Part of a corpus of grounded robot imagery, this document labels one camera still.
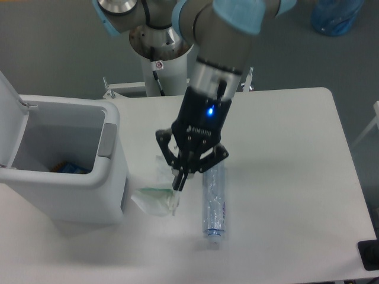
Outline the black device at table edge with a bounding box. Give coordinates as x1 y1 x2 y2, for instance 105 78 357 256
358 240 378 271

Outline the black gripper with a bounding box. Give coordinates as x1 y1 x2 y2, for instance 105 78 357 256
155 87 232 191

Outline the white base bracket with bolt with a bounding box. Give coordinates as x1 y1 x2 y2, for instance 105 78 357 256
241 66 254 92

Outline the crushed clear plastic bottle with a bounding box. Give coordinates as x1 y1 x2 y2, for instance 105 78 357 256
202 162 226 250

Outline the white open trash can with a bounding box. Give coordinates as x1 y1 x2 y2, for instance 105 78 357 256
1 76 129 224

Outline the white paper carton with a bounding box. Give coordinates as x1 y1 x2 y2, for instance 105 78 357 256
131 155 180 217

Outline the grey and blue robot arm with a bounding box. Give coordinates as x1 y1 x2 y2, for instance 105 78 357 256
92 1 296 191

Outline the blue water jug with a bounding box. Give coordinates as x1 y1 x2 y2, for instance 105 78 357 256
310 0 365 37

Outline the black cable on pedestal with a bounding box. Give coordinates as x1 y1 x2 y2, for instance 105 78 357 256
149 46 166 97

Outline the white frame at right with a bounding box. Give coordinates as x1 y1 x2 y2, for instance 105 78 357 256
352 101 379 148

